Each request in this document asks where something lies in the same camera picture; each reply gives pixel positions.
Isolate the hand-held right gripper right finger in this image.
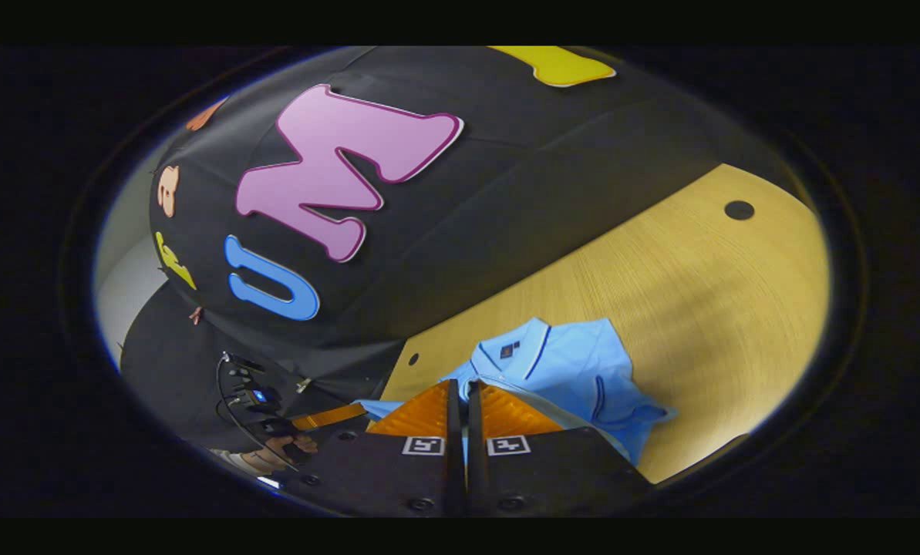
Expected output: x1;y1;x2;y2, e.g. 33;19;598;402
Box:
466;379;655;517

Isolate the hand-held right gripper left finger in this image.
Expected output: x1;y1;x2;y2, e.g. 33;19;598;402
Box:
273;378;465;518

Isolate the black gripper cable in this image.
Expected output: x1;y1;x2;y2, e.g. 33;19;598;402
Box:
215;353;300;473

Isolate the black backdrop cloth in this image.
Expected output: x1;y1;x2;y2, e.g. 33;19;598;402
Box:
120;46;807;456

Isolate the light blue T-shirt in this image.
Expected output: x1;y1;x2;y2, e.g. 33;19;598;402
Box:
356;316;678;467

